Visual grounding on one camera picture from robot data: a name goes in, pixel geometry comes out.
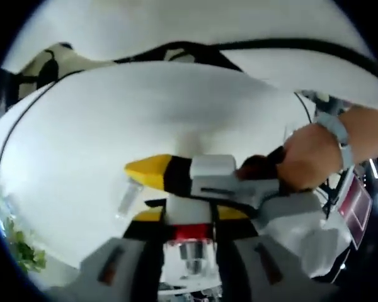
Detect black cable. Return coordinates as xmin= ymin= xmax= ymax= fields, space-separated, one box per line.
xmin=219 ymin=37 xmax=378 ymax=81

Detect green potted plant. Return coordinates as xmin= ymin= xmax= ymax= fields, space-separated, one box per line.
xmin=4 ymin=216 xmax=47 ymax=273

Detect clear capped white skincare bottle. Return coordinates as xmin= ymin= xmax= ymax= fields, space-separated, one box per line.
xmin=115 ymin=181 xmax=143 ymax=220

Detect red display screen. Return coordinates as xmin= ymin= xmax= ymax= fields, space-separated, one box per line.
xmin=338 ymin=175 xmax=373 ymax=232

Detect person's left hand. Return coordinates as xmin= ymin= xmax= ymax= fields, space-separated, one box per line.
xmin=237 ymin=122 xmax=345 ymax=193

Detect clear tube with red cap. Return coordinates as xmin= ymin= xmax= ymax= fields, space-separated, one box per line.
xmin=165 ymin=197 xmax=220 ymax=281

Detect person's white shirt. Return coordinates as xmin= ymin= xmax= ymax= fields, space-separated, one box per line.
xmin=1 ymin=0 xmax=378 ymax=106

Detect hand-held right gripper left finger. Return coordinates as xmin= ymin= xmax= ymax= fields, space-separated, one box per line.
xmin=47 ymin=210 xmax=173 ymax=302

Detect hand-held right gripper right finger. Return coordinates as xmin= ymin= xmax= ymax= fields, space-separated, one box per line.
xmin=212 ymin=205 xmax=341 ymax=302

